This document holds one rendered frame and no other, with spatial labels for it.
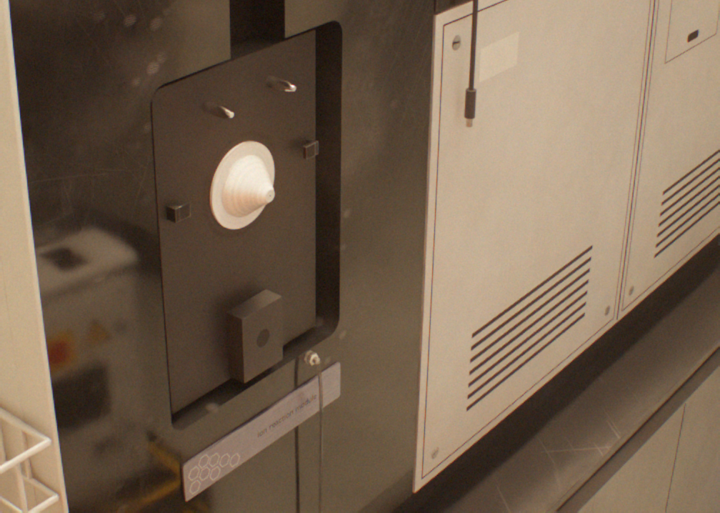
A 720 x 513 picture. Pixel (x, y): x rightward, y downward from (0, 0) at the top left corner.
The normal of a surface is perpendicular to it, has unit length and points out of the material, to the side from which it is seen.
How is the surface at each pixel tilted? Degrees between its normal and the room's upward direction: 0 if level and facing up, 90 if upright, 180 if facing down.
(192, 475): 90
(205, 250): 90
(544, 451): 0
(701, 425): 90
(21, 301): 90
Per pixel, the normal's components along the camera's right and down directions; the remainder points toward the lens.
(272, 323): 0.78, 0.29
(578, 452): 0.01, -0.89
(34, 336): -0.63, 0.35
